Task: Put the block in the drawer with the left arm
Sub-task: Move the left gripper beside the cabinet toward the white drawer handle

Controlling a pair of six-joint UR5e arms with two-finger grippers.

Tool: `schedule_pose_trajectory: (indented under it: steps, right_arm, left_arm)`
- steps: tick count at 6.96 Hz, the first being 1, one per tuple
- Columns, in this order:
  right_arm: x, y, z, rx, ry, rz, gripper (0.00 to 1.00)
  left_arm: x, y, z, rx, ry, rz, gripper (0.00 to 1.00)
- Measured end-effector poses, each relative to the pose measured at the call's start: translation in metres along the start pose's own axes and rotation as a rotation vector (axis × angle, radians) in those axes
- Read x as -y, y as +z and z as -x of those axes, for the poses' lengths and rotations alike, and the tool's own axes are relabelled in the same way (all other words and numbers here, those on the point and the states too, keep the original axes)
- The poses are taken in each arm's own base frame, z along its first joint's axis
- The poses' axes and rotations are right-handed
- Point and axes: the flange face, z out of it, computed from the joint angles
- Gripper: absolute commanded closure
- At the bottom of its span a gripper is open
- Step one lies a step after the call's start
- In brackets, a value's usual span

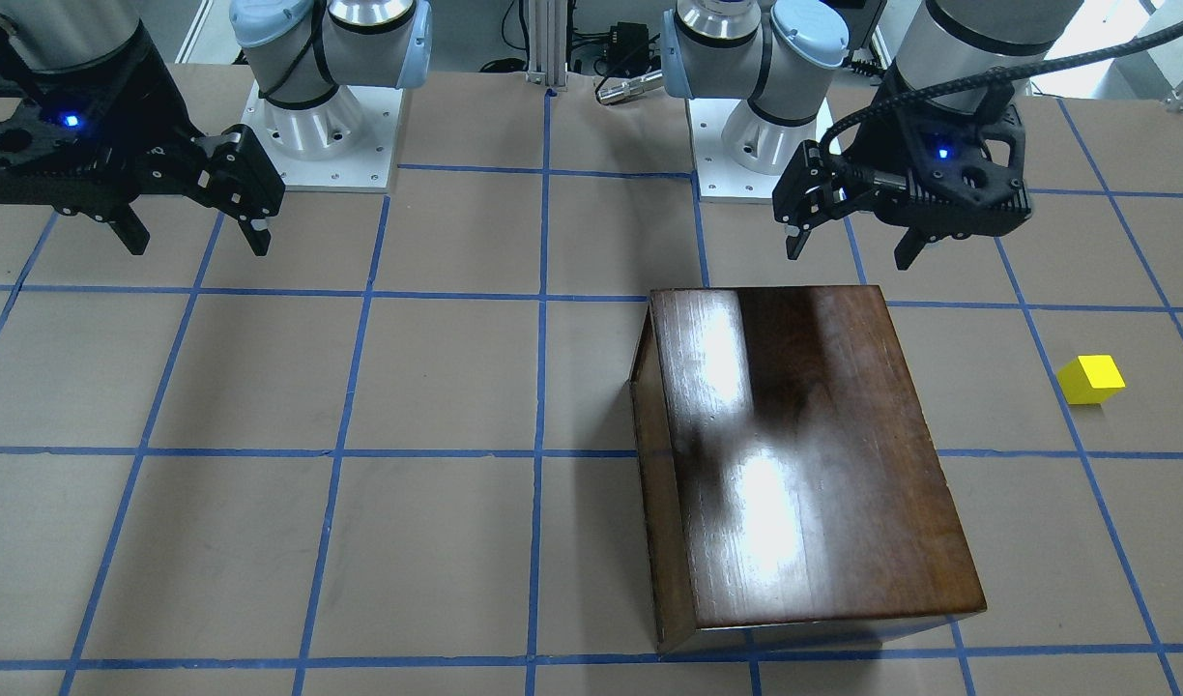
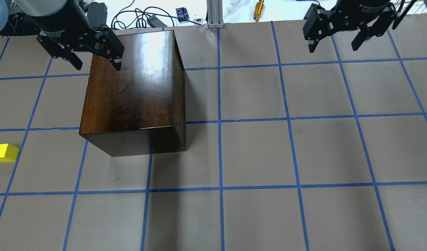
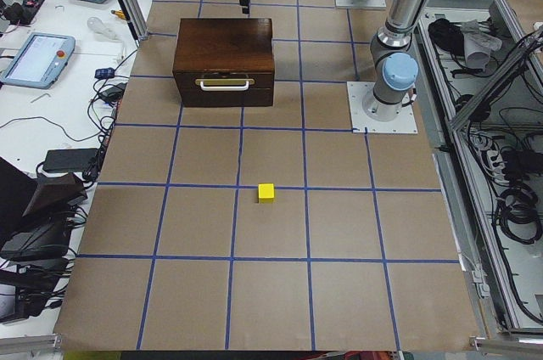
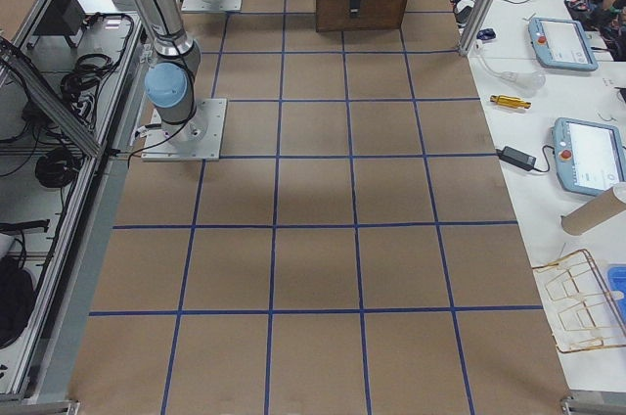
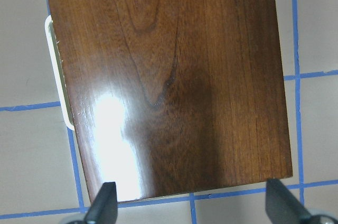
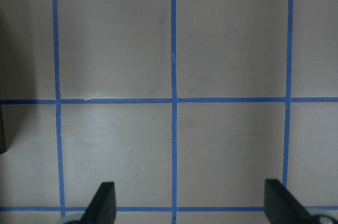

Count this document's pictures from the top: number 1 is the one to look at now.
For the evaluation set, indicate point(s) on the aluminium frame post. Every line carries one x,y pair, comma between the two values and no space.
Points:
547,43

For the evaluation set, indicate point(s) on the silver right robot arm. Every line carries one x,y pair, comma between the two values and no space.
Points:
300,51

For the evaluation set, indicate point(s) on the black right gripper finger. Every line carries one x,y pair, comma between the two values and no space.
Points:
130,230
257,234

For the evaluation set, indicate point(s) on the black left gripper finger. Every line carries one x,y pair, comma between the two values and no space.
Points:
915,240
796,238

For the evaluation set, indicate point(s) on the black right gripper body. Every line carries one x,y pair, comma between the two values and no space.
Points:
153,108

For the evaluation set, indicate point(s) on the silver metal connector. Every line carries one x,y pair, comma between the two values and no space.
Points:
631,88

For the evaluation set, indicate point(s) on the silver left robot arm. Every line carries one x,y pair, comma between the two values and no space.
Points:
780,56

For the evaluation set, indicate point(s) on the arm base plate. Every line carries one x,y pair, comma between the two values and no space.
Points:
739,157
346,144

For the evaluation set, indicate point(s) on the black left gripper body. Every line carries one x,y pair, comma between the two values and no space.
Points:
868,147

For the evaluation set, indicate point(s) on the dark wooden drawer cabinet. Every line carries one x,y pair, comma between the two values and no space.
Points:
793,494

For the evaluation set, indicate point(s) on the yellow cube block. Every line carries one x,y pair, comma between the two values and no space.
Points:
1090,379

